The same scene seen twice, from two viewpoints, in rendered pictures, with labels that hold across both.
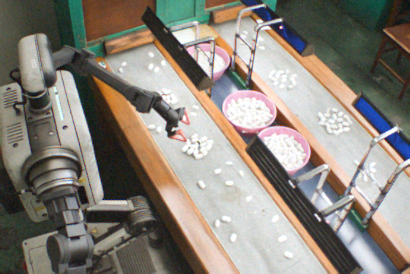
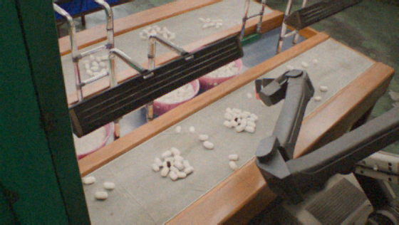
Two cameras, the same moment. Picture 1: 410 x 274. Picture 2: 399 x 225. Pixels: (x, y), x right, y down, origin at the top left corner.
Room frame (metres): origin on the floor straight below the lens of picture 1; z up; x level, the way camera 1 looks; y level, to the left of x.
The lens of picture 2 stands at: (1.78, 1.05, 1.69)
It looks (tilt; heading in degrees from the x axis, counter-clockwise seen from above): 42 degrees down; 250
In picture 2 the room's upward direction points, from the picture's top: 9 degrees clockwise
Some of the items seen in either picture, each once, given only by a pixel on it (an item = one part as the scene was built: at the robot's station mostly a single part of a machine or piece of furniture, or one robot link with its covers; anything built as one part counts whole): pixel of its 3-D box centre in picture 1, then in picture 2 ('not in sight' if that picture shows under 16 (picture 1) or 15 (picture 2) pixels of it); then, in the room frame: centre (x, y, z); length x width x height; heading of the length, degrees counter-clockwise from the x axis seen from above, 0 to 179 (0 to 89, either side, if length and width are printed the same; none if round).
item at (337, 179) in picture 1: (293, 128); (170, 64); (1.50, -0.43, 0.71); 1.81 x 0.05 x 0.11; 33
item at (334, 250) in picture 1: (303, 203); (329, 3); (0.81, -0.35, 1.08); 0.62 x 0.08 x 0.07; 33
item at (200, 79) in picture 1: (173, 43); (164, 74); (1.63, 0.17, 1.08); 0.62 x 0.08 x 0.07; 33
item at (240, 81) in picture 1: (256, 47); (83, 56); (1.89, -0.23, 0.90); 0.20 x 0.19 x 0.45; 33
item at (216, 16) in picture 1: (232, 12); not in sight; (2.34, -0.11, 0.83); 0.30 x 0.06 x 0.07; 123
